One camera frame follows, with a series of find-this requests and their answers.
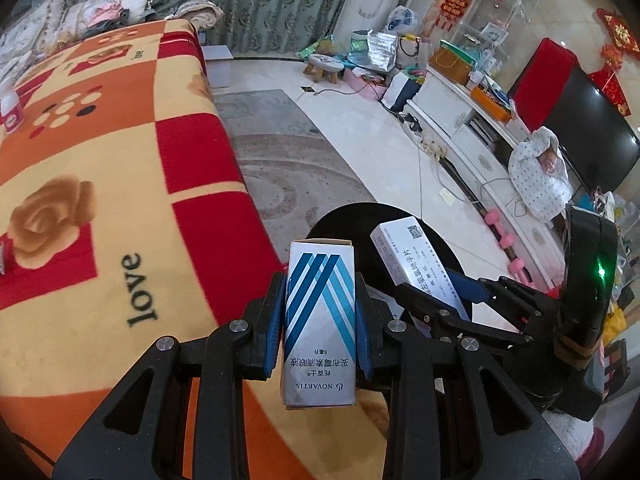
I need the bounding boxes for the person's right forearm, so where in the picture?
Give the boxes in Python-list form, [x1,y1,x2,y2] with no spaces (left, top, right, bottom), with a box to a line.
[542,407,601,468]

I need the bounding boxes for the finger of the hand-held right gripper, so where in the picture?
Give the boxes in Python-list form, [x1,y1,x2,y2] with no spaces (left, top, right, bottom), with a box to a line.
[444,269,561,331]
[395,282,506,346]

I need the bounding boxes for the beige fringed cushion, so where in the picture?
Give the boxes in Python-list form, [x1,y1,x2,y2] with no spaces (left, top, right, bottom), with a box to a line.
[172,0,223,31]

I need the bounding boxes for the red hanging knot decoration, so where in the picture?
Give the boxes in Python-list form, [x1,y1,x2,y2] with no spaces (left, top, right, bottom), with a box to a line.
[434,0,468,36]

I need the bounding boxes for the red paper banner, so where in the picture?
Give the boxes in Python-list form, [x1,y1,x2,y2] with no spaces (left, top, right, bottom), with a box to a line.
[587,70,631,118]

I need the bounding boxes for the black flat television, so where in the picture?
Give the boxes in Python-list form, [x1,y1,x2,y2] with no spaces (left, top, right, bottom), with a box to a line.
[542,67,640,193]

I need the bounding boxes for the grey floor rug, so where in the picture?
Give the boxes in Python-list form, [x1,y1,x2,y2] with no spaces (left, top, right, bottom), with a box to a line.
[212,89,371,233]

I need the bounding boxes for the white cardboard box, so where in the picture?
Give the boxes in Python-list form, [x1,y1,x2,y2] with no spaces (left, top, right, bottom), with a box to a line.
[204,45,233,88]

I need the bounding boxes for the grey patterned pillow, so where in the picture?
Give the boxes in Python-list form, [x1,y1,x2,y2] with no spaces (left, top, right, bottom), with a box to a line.
[0,0,66,56]

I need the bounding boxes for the white blue plastic bag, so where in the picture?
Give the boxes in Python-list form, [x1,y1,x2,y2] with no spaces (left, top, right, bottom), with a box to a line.
[386,6,421,36]

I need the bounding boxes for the white power strip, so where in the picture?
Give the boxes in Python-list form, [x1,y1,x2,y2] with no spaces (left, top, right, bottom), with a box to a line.
[417,137,446,161]

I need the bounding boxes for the long white medicine box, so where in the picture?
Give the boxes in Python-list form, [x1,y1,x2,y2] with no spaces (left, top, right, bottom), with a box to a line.
[369,216,471,321]

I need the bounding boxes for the orange box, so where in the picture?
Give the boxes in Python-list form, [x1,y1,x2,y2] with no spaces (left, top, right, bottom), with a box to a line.
[470,87,513,121]

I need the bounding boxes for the clear glass shelf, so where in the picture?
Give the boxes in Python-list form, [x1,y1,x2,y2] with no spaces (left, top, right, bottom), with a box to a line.
[450,0,543,76]

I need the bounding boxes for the black round bin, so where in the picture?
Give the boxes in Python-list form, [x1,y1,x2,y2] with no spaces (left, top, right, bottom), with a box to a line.
[304,202,483,351]

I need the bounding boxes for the green patterned curtain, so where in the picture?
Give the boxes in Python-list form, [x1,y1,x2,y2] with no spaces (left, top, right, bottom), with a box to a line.
[65,0,361,56]

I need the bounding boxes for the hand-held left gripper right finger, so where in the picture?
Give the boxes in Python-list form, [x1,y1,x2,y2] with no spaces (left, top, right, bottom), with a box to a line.
[354,280,576,480]

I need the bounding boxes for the pink tray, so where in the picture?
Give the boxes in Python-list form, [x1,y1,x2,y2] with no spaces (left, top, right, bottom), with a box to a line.
[345,70,388,101]

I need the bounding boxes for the red television cover cloth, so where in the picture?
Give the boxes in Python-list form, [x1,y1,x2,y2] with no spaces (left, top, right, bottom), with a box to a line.
[507,37,581,131]

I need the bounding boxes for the white box with blue stripes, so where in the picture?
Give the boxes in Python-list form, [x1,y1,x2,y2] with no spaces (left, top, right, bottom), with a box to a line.
[281,239,358,408]

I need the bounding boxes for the red gold wall ornament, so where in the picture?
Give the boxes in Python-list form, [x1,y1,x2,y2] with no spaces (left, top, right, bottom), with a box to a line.
[596,7,640,68]

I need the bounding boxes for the small white bottle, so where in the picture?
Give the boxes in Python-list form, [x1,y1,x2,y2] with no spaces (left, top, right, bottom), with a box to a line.
[0,82,23,133]

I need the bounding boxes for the dark blue bag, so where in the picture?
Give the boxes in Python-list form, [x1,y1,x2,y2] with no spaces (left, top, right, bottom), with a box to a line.
[382,75,421,113]

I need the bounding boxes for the white television cabinet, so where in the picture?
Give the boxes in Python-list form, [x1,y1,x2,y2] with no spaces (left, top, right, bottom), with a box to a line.
[405,67,571,288]

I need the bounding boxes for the pink dumbbell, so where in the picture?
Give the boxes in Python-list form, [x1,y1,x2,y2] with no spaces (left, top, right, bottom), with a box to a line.
[507,257,538,286]
[482,210,516,248]

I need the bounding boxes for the yellow bag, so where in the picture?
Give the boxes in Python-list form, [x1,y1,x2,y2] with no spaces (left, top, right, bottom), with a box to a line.
[602,305,628,346]

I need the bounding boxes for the brown gift box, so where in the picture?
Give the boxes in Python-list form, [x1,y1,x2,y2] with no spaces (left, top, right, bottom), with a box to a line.
[429,42,478,86]

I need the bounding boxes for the orange red printed blanket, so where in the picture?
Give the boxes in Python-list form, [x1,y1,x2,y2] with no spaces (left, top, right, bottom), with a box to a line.
[0,19,396,480]

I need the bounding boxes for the floral pillow with lace edge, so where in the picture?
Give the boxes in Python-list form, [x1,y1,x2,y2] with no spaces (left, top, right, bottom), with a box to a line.
[57,0,156,41]

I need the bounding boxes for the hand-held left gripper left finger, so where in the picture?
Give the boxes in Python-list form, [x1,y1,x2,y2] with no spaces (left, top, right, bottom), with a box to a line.
[52,272,288,480]

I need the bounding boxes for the silver foil bag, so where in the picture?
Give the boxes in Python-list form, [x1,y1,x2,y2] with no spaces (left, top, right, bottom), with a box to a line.
[367,30,401,72]

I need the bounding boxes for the small wooden stool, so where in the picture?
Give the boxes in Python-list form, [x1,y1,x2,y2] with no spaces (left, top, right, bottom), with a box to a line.
[305,52,346,83]

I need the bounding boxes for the white dotted baby garment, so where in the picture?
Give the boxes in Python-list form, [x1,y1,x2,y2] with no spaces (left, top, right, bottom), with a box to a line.
[508,127,573,221]

